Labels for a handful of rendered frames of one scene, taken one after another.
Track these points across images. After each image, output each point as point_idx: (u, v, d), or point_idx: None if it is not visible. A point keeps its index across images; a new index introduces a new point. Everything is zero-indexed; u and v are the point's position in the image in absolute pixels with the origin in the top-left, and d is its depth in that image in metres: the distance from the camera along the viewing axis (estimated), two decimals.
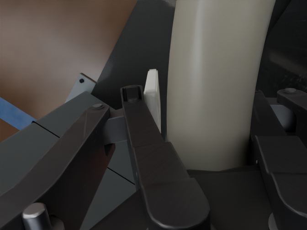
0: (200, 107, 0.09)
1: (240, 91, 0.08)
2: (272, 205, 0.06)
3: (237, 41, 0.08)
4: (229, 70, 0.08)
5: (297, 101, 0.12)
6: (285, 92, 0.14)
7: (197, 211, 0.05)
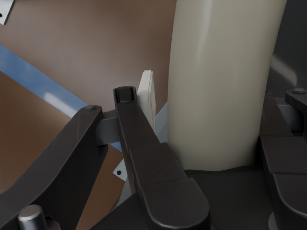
0: (205, 110, 0.08)
1: (249, 91, 0.07)
2: (272, 205, 0.06)
3: (248, 35, 0.07)
4: (239, 69, 0.07)
5: (305, 101, 0.12)
6: (294, 92, 0.14)
7: (198, 211, 0.05)
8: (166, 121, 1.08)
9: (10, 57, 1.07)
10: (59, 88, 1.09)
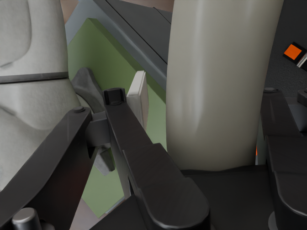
0: (203, 106, 0.08)
1: (247, 87, 0.07)
2: (273, 204, 0.06)
3: (246, 31, 0.07)
4: (236, 65, 0.07)
5: None
6: (306, 91, 0.14)
7: (198, 210, 0.05)
8: None
9: None
10: None
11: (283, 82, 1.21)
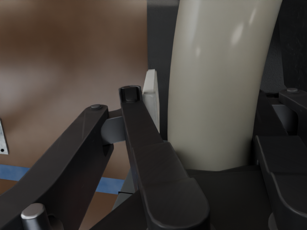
0: None
1: None
2: (272, 205, 0.06)
3: None
4: None
5: (299, 101, 0.12)
6: (287, 92, 0.14)
7: (197, 211, 0.05)
8: None
9: (24, 170, 1.46)
10: None
11: None
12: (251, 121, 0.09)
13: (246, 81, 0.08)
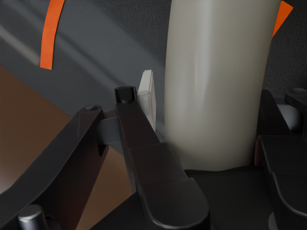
0: None
1: None
2: (272, 205, 0.06)
3: None
4: None
5: (304, 101, 0.12)
6: (293, 91, 0.14)
7: (197, 211, 0.05)
8: None
9: None
10: None
11: None
12: (259, 94, 0.08)
13: (254, 44, 0.07)
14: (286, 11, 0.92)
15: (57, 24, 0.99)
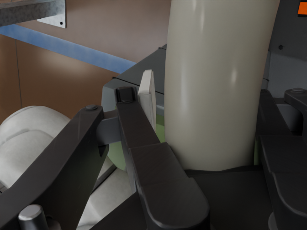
0: None
1: None
2: (272, 205, 0.06)
3: None
4: None
5: (304, 101, 0.12)
6: (293, 91, 0.14)
7: (197, 211, 0.05)
8: None
9: (76, 47, 1.64)
10: (108, 56, 1.58)
11: None
12: (257, 94, 0.08)
13: (251, 44, 0.07)
14: None
15: None
